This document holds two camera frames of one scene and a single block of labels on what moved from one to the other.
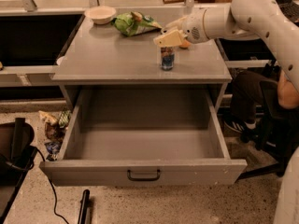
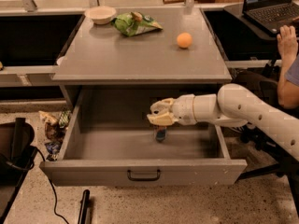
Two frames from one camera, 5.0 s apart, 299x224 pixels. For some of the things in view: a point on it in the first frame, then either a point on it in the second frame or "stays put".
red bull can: [167, 58] → [160, 133]
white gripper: [192, 29] → [183, 108]
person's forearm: [288, 96] stays put
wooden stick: [174, 0] stays put
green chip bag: [132, 22] stays put
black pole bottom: [84, 205] stays put
